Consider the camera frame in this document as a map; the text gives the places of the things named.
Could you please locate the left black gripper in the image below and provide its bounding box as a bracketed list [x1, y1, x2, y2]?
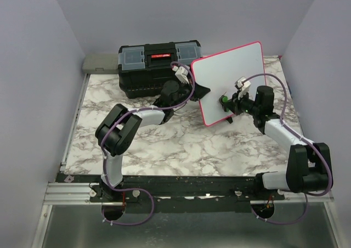
[171, 77, 210, 109]

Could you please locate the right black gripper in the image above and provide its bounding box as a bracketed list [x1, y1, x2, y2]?
[225, 89, 261, 116]

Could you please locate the green whiteboard eraser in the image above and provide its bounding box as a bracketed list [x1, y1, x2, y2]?
[219, 95, 229, 112]

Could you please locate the pink framed whiteboard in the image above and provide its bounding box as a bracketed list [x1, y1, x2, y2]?
[191, 41, 265, 126]

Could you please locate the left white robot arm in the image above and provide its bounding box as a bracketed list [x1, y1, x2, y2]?
[95, 81, 211, 201]

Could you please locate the black plastic toolbox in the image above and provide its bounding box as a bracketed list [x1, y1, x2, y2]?
[117, 40, 202, 99]

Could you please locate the grey plastic case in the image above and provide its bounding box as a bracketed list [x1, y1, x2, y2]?
[82, 53, 118, 75]

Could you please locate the wire whiteboard stand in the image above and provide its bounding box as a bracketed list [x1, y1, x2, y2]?
[226, 117, 233, 124]

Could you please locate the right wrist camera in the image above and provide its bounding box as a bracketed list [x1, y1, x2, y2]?
[235, 77, 251, 100]

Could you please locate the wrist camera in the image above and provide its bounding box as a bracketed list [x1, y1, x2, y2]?
[235, 77, 251, 100]
[172, 65, 192, 84]

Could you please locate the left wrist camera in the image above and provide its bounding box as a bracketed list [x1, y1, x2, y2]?
[172, 65, 192, 84]

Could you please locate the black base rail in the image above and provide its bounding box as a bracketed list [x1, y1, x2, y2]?
[55, 173, 286, 218]

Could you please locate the aluminium extrusion frame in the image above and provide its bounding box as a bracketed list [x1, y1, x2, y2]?
[30, 181, 105, 248]

